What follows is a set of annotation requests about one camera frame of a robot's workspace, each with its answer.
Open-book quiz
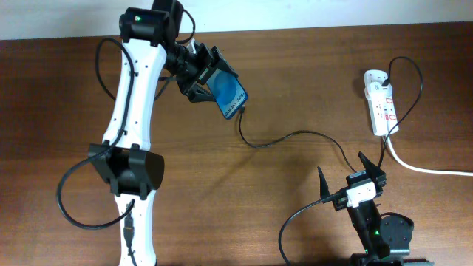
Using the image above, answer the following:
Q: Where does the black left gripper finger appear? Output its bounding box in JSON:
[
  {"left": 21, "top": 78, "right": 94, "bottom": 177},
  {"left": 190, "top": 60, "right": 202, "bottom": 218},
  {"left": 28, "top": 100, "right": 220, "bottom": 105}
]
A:
[
  {"left": 210, "top": 46, "right": 239, "bottom": 85},
  {"left": 187, "top": 83, "right": 216, "bottom": 103}
]

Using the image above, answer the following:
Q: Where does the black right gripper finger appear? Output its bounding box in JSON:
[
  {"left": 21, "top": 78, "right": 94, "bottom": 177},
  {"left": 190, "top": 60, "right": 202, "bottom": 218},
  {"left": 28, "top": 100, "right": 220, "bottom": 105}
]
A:
[
  {"left": 317, "top": 166, "right": 330, "bottom": 200},
  {"left": 358, "top": 151, "right": 384, "bottom": 177}
]

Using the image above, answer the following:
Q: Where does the blue smartphone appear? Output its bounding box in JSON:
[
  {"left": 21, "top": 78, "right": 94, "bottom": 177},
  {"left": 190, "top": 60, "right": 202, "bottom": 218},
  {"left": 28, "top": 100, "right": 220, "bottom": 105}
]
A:
[{"left": 206, "top": 69, "right": 248, "bottom": 120}]

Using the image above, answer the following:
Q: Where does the black charging cable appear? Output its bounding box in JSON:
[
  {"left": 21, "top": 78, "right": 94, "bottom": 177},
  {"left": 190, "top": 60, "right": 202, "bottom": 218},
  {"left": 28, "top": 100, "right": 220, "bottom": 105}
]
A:
[{"left": 237, "top": 55, "right": 424, "bottom": 175}]

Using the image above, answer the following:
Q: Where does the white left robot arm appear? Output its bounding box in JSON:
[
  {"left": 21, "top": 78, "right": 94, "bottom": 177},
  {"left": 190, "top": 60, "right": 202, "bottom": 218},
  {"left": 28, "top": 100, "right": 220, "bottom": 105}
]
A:
[{"left": 89, "top": 1, "right": 248, "bottom": 265}]

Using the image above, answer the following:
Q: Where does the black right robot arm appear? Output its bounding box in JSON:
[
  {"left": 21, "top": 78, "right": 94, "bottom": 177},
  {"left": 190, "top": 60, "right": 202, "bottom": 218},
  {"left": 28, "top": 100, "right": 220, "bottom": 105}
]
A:
[{"left": 318, "top": 152, "right": 414, "bottom": 265}]

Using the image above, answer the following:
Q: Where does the white USB charger adapter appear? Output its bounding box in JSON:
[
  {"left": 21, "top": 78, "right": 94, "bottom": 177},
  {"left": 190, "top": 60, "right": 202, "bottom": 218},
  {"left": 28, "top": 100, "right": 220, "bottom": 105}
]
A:
[{"left": 364, "top": 81, "right": 392, "bottom": 100}]

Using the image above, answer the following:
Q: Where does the white power strip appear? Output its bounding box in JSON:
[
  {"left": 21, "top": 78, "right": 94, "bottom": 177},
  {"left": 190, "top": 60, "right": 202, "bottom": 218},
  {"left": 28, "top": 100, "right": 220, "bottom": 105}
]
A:
[{"left": 364, "top": 69, "right": 399, "bottom": 137}]

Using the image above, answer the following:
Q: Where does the white power strip cord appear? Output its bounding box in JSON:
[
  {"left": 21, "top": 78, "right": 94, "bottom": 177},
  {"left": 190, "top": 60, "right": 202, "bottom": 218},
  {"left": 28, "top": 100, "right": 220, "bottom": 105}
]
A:
[{"left": 384, "top": 133, "right": 473, "bottom": 177}]

